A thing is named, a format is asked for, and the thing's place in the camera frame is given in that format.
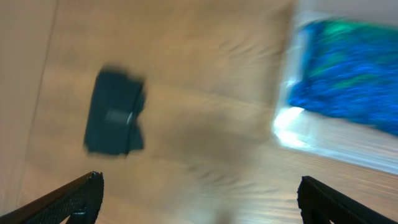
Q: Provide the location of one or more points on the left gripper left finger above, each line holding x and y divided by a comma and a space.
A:
76, 202

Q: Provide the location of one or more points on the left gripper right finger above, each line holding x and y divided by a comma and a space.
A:
321, 204

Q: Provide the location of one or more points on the blue green sequin cloth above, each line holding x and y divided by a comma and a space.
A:
349, 71

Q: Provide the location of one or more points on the far left black folded cloth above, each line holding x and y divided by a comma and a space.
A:
117, 101

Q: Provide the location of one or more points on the clear plastic storage bin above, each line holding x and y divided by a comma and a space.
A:
336, 139

